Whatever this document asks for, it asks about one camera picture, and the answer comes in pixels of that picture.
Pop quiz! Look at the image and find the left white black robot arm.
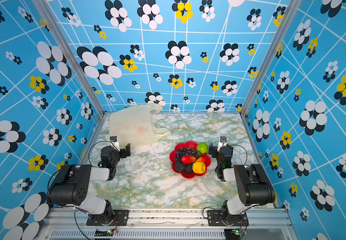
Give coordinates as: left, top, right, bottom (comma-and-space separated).
48, 144, 131, 227

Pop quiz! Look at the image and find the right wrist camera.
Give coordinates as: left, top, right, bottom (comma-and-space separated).
217, 137, 227, 152

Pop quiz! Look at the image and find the right aluminium corner post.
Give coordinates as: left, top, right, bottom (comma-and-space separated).
240, 0, 302, 118

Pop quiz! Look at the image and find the red orange pepper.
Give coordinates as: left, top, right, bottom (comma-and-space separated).
181, 156, 196, 165

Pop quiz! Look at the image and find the red flower-shaped plate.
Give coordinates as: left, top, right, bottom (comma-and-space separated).
170, 141, 211, 179

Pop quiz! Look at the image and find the translucent cream plastic bag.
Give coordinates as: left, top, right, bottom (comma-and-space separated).
109, 103, 171, 149

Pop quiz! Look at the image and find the purple grape bunch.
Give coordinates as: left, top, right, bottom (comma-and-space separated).
174, 147, 198, 162

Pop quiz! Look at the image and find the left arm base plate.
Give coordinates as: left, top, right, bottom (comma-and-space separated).
86, 210, 130, 227

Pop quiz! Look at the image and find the left aluminium corner post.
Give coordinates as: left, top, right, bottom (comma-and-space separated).
33, 1, 105, 118

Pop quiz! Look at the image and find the aluminium front rail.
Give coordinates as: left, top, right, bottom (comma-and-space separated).
38, 209, 298, 240

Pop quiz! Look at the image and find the red yellow mango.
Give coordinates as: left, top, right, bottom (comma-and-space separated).
196, 156, 207, 165

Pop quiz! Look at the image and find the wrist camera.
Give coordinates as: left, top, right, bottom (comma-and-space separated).
110, 136, 120, 151
217, 137, 227, 152

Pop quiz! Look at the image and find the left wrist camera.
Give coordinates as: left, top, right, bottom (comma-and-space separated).
110, 136, 120, 151

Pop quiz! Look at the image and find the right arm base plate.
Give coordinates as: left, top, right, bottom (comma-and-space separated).
205, 210, 249, 228

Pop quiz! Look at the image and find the aluminium corner post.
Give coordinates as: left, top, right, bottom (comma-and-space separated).
33, 1, 105, 118
240, 0, 302, 118

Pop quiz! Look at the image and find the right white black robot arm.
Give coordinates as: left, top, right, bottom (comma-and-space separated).
207, 145, 275, 227

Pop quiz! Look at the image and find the green custard apple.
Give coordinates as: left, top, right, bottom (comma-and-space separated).
196, 143, 209, 154

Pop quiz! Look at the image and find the yellow bell pepper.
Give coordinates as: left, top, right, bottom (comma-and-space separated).
192, 161, 206, 175

